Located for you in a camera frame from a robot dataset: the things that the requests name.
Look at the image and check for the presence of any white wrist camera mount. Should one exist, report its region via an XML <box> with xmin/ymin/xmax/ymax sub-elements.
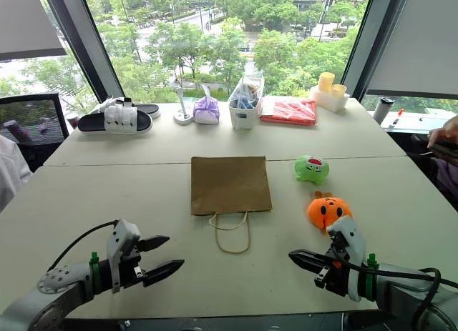
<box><xmin>326</xmin><ymin>215</ymin><xmax>367</xmax><ymax>303</ymax></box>
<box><xmin>105</xmin><ymin>218</ymin><xmax>142</xmax><ymax>295</ymax></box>

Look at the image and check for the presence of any purple cloth pouch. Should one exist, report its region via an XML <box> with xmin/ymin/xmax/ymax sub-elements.
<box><xmin>193</xmin><ymin>83</ymin><xmax>220</xmax><ymax>126</ymax></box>

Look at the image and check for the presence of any green plush toy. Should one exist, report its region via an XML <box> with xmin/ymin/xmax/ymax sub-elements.
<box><xmin>293</xmin><ymin>154</ymin><xmax>331</xmax><ymax>186</ymax></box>

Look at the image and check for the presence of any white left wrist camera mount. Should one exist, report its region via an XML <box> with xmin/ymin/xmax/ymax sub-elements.
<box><xmin>105</xmin><ymin>218</ymin><xmax>142</xmax><ymax>295</ymax></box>

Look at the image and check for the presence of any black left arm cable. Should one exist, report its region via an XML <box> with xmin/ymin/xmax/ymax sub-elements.
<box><xmin>46</xmin><ymin>219</ymin><xmax>120</xmax><ymax>273</ymax></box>

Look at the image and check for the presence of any orange plush toy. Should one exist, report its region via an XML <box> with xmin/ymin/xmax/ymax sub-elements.
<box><xmin>306</xmin><ymin>190</ymin><xmax>354</xmax><ymax>237</ymax></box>

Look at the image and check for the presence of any white plastic basket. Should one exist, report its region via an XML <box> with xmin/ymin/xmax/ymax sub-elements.
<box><xmin>227</xmin><ymin>74</ymin><xmax>265</xmax><ymax>130</ymax></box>

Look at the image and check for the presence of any tall yellow cup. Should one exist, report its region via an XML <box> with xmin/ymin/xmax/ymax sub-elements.
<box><xmin>318</xmin><ymin>72</ymin><xmax>336</xmax><ymax>94</ymax></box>

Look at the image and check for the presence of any dark window frame pillar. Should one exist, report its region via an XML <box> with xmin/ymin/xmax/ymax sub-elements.
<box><xmin>339</xmin><ymin>0</ymin><xmax>412</xmax><ymax>100</ymax></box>
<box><xmin>34</xmin><ymin>0</ymin><xmax>126</xmax><ymax>104</ymax></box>

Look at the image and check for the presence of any person in white clothes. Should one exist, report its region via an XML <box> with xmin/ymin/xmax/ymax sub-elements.
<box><xmin>0</xmin><ymin>134</ymin><xmax>34</xmax><ymax>212</ymax></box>

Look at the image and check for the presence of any blue plastic packet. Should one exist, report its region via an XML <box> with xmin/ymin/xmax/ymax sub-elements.
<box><xmin>230</xmin><ymin>84</ymin><xmax>259</xmax><ymax>110</ymax></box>

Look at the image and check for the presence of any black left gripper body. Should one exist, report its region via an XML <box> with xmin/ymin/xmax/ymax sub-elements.
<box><xmin>119</xmin><ymin>237</ymin><xmax>148</xmax><ymax>291</ymax></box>

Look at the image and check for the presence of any black white slide sandal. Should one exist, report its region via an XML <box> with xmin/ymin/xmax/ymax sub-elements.
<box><xmin>99</xmin><ymin>97</ymin><xmax>162</xmax><ymax>120</ymax></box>
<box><xmin>77</xmin><ymin>104</ymin><xmax>154</xmax><ymax>136</ymax></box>

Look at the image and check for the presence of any green cable tie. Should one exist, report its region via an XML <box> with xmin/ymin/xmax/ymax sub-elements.
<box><xmin>364</xmin><ymin>252</ymin><xmax>377</xmax><ymax>302</ymax></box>
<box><xmin>89</xmin><ymin>251</ymin><xmax>101</xmax><ymax>295</ymax></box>

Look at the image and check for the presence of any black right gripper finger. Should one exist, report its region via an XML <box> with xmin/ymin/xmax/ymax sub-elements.
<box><xmin>288</xmin><ymin>249</ymin><xmax>327</xmax><ymax>275</ymax></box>

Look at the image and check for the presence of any grey roller blind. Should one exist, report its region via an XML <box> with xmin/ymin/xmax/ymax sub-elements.
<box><xmin>0</xmin><ymin>0</ymin><xmax>68</xmax><ymax>61</ymax></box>
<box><xmin>366</xmin><ymin>0</ymin><xmax>458</xmax><ymax>100</ymax></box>

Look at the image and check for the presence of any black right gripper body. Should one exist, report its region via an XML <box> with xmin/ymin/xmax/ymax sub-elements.
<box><xmin>314</xmin><ymin>237</ymin><xmax>354</xmax><ymax>298</ymax></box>

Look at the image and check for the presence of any white foam tray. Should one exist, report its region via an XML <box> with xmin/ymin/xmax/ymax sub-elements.
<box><xmin>308</xmin><ymin>84</ymin><xmax>351</xmax><ymax>114</ymax></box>

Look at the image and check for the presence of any black mesh office chair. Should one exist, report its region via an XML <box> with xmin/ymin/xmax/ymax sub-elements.
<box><xmin>0</xmin><ymin>92</ymin><xmax>70</xmax><ymax>173</ymax></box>

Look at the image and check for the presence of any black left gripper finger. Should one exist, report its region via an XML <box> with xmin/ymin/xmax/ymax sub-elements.
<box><xmin>137</xmin><ymin>234</ymin><xmax>171</xmax><ymax>254</ymax></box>
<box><xmin>142</xmin><ymin>259</ymin><xmax>186</xmax><ymax>289</ymax></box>

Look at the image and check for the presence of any white side desk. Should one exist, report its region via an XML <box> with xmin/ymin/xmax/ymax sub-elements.
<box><xmin>379</xmin><ymin>112</ymin><xmax>458</xmax><ymax>134</ymax></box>

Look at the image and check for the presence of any person in purple clothes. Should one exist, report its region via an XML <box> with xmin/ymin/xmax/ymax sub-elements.
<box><xmin>411</xmin><ymin>114</ymin><xmax>458</xmax><ymax>203</ymax></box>

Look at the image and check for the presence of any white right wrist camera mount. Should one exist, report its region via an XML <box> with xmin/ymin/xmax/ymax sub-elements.
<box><xmin>326</xmin><ymin>215</ymin><xmax>367</xmax><ymax>303</ymax></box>

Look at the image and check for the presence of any silver tumbler black lid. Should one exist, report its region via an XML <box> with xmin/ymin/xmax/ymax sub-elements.
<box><xmin>371</xmin><ymin>97</ymin><xmax>396</xmax><ymax>126</ymax></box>

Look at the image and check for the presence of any dark smartphone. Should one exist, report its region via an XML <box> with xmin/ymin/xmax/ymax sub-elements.
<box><xmin>427</xmin><ymin>140</ymin><xmax>458</xmax><ymax>159</ymax></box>

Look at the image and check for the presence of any white desk stand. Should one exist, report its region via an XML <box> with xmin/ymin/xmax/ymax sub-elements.
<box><xmin>173</xmin><ymin>86</ymin><xmax>195</xmax><ymax>127</ymax></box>

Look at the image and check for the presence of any brown paper bag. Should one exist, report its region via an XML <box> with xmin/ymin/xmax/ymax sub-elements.
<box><xmin>190</xmin><ymin>155</ymin><xmax>273</xmax><ymax>255</ymax></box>

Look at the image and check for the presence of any red plastic package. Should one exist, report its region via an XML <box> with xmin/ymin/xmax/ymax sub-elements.
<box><xmin>259</xmin><ymin>96</ymin><xmax>318</xmax><ymax>127</ymax></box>

